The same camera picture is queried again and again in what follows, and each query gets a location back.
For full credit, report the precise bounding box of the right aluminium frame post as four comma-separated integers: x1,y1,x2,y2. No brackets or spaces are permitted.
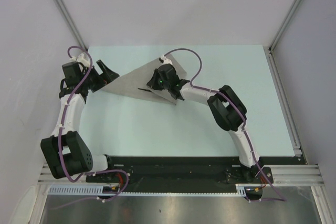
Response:
268,0,303,53

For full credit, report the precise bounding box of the left aluminium frame post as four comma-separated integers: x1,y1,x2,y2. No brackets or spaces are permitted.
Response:
53,0,88,49

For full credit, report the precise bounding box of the purple cable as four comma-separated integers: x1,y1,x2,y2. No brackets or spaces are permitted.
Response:
51,45,131,210
160,48,287,202

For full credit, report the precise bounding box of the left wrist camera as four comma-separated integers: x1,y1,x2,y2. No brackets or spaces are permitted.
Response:
70,53,91,67

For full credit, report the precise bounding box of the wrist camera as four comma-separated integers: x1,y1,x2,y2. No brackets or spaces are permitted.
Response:
70,53,91,67
159,55,173,65

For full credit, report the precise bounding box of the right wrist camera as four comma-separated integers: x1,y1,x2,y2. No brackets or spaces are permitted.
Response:
159,55,173,65

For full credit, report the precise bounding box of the light blue cable duct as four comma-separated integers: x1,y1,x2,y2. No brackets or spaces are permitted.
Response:
48,185,246,197

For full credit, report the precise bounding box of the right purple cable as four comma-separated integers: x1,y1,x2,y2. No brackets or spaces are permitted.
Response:
160,48,287,202

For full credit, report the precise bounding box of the right side aluminium rail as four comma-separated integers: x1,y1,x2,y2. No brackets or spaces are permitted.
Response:
264,47,303,156

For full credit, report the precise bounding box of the grey cloth napkin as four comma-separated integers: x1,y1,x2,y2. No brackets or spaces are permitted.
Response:
102,58,177,105

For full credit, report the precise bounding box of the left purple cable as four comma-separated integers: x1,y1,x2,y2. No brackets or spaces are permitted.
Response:
51,45,131,210

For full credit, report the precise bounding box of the aluminium frame post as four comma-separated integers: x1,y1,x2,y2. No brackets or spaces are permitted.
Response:
268,0,303,53
53,0,88,49

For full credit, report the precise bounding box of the aluminium rail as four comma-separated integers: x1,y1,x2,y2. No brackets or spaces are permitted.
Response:
264,47,303,156
267,163,325,185

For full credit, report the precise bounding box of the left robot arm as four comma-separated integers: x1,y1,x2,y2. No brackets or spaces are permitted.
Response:
40,60,119,182

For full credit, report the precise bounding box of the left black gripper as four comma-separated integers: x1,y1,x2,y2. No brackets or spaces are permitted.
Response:
80,60,118,93

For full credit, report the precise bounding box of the front aluminium rail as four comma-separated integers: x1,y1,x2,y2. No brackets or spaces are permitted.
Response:
267,163,325,185

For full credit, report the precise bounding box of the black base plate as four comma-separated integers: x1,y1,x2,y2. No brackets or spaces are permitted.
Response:
86,156,274,194

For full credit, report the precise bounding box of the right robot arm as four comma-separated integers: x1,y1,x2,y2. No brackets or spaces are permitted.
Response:
146,63,261,183

